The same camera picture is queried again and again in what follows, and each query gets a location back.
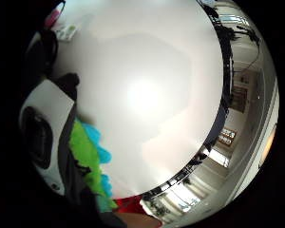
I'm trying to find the white and green packet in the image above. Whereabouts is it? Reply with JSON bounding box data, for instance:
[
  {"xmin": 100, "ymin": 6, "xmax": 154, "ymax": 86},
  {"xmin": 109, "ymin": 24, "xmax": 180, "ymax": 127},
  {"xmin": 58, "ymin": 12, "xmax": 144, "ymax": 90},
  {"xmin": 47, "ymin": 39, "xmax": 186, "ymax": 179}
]
[{"xmin": 53, "ymin": 23, "xmax": 79, "ymax": 43}]

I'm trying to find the pink object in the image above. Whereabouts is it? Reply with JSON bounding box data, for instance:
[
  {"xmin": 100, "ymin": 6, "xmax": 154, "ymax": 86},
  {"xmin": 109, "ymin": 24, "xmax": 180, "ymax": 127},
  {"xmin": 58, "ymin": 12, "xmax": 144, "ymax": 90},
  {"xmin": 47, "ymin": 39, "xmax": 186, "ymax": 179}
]
[{"xmin": 43, "ymin": 2, "xmax": 67, "ymax": 29}]

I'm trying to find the green and blue soft toy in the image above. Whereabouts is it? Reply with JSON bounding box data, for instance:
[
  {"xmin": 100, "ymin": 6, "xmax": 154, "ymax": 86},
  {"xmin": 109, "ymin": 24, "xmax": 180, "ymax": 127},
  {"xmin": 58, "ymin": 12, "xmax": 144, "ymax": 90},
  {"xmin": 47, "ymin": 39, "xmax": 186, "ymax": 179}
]
[{"xmin": 67, "ymin": 119, "xmax": 119, "ymax": 213}]

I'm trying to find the the person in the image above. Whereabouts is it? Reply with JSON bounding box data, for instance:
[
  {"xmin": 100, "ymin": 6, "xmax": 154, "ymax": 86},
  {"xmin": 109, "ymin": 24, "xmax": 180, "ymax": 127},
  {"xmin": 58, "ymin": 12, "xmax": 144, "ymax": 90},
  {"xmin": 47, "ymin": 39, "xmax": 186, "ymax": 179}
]
[{"xmin": 112, "ymin": 195, "xmax": 164, "ymax": 228}]

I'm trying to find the dark leafy plant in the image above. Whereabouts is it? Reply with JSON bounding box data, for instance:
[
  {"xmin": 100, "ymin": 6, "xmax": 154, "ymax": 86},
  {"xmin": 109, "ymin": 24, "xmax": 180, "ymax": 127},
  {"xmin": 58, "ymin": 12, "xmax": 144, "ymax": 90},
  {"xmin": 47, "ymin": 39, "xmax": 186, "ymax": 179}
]
[{"xmin": 202, "ymin": 2, "xmax": 261, "ymax": 44}]

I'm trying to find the dark framed picture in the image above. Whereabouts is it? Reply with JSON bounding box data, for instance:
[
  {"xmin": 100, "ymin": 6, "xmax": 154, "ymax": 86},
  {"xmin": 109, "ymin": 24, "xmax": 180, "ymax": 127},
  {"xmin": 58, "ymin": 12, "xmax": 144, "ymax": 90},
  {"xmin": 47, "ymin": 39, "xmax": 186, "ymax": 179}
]
[{"xmin": 230, "ymin": 85, "xmax": 250, "ymax": 114}]

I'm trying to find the pair of small framed pictures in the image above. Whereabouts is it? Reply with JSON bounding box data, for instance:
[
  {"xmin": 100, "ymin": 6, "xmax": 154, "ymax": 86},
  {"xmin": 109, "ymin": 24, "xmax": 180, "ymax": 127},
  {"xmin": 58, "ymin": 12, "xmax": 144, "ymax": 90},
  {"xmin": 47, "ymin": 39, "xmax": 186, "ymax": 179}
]
[{"xmin": 218, "ymin": 127, "xmax": 238, "ymax": 147}]

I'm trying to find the bright window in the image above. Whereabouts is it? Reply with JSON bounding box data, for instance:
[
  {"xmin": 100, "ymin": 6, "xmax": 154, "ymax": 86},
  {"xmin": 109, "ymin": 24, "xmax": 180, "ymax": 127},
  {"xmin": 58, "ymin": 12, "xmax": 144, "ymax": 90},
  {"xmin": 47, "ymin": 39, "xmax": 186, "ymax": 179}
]
[{"xmin": 208, "ymin": 147, "xmax": 231, "ymax": 169}]

